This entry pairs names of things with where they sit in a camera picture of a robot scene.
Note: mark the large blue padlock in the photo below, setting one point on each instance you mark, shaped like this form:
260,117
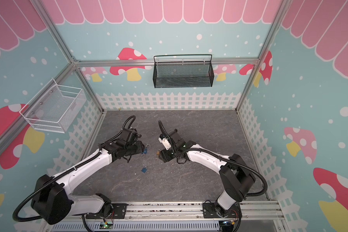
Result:
146,148

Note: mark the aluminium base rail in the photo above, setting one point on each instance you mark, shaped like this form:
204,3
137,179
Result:
194,210

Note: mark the small blue padlock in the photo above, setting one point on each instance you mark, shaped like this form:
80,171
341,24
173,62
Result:
144,169

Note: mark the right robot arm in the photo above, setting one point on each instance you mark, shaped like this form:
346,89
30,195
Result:
239,180

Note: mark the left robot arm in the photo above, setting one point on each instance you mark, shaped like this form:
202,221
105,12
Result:
53,199

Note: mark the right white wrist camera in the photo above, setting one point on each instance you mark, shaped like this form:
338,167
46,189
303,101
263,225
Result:
165,142

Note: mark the black mesh wall basket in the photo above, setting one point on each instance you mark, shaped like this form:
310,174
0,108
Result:
183,71

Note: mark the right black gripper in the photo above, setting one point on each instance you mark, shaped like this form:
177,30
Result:
165,155

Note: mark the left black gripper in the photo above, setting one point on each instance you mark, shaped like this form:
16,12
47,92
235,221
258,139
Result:
140,145

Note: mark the white mesh wall basket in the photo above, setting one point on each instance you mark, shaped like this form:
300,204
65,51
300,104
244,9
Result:
54,108

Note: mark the white vented cable duct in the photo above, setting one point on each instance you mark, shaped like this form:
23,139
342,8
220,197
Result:
155,226

